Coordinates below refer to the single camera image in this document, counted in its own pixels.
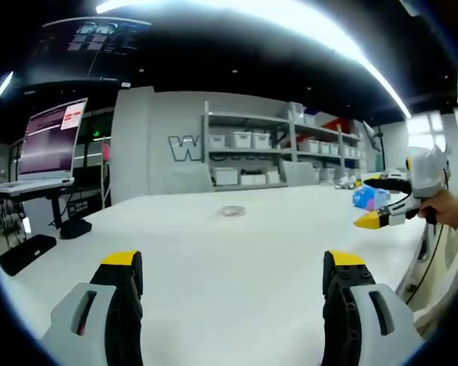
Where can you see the black pouch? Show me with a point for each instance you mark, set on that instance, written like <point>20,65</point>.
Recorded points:
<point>75,228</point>

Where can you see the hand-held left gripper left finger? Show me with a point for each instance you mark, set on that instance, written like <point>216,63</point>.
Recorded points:
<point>99,305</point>

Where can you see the clear resealable bag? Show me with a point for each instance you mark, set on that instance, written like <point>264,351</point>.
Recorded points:
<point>231,210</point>

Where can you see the blue plastic packet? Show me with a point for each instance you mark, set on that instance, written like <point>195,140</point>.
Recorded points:
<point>370,198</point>

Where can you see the grey storage shelf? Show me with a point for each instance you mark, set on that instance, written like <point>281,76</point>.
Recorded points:
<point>278,148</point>

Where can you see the person's right hand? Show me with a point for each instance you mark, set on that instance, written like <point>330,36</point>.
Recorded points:
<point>440,209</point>

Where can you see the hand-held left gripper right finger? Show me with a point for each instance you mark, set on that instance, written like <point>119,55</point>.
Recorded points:
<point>362,305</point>

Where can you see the black standing desk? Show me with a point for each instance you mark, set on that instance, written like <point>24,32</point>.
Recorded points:
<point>34,202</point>

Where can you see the laptop computer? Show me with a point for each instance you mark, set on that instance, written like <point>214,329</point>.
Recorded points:
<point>47,145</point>

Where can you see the hanging display screen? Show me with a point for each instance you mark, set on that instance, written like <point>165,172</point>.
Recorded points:
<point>88,49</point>

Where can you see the ceiling light strip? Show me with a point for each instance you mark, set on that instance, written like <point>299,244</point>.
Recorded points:
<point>290,34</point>

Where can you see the black flat case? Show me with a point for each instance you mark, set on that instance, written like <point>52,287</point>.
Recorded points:
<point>27,253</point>

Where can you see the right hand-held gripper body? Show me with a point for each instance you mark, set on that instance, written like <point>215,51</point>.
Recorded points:
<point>427,175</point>

